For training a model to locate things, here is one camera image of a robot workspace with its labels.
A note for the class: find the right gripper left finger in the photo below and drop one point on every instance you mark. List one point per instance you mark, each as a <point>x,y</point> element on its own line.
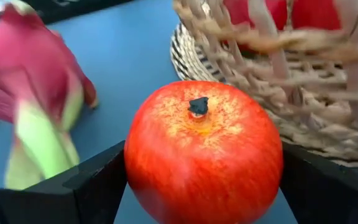
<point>73,199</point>

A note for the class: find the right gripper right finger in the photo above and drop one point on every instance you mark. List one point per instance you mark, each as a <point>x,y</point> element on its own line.
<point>328,196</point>

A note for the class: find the red yellow-speckled apple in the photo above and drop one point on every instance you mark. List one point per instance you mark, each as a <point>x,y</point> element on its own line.
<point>315,14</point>
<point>204,161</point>

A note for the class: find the pink dragon fruit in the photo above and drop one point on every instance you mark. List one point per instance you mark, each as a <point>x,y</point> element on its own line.
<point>26,68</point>

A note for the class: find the dark red apple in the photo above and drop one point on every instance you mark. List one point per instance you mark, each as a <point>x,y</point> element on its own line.
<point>238,15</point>

